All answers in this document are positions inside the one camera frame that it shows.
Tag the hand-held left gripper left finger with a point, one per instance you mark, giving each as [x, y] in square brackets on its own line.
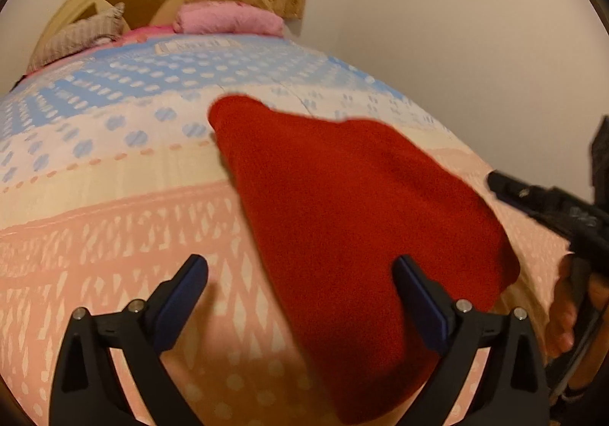
[183, 300]

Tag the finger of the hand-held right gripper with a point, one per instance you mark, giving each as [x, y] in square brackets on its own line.
[518, 195]

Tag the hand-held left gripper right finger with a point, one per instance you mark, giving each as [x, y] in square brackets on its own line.
[419, 305]

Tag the red knitted sweater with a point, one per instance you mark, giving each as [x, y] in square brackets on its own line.
[342, 217]

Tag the person's right hand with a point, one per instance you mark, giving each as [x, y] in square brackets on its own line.
[559, 316]

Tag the pink and blue patterned bedsheet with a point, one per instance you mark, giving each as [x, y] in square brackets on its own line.
[119, 198]

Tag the pink folded cloth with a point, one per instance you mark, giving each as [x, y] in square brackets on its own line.
[147, 32]

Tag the pink pillow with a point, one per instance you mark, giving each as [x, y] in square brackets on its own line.
[223, 19]

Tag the striped pillow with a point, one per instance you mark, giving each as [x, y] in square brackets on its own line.
[71, 38]

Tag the cream wooden headboard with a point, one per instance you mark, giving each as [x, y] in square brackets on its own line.
[85, 3]

